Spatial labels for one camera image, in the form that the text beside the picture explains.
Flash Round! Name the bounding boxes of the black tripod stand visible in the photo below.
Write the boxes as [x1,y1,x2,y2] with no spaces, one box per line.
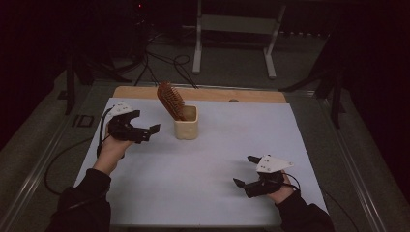
[278,32,347,130]
[57,54,133,116]

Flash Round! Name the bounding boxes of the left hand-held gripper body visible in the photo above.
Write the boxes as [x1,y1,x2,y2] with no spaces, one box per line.
[104,101,153,145]

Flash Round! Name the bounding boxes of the black rectangular floor plate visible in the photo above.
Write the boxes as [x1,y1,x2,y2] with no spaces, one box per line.
[72,114,95,129]

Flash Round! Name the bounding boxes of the white metal stand frame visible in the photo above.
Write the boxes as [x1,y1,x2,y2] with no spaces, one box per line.
[191,0,287,80]

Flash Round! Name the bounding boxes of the hand-held gripper cable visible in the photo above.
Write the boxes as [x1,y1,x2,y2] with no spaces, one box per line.
[44,107,112,211]
[283,172,360,232]

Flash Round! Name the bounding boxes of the brown wooden hairbrush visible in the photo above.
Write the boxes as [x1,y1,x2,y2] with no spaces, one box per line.
[156,80,188,122]

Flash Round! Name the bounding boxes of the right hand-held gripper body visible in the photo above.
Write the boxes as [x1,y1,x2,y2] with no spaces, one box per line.
[244,154,295,199]

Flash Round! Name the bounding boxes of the cream square holder cup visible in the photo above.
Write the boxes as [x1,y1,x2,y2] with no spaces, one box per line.
[173,104,199,141]

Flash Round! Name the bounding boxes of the right hand-held gripper cable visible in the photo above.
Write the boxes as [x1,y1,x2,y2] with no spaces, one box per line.
[283,172,360,232]

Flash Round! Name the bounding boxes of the white table cover sheet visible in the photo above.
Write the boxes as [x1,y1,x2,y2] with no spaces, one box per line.
[73,97,329,226]

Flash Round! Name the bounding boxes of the left hand-held gripper cable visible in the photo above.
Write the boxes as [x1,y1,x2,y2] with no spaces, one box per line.
[44,107,112,211]

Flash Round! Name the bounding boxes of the person's left hand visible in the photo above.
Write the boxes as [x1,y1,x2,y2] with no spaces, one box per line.
[92,126,135,177]

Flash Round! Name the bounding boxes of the person's right hand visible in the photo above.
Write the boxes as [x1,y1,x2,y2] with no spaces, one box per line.
[266,172,296,205]

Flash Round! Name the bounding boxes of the black floor cables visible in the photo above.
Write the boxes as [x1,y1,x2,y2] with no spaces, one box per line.
[133,32,199,90]

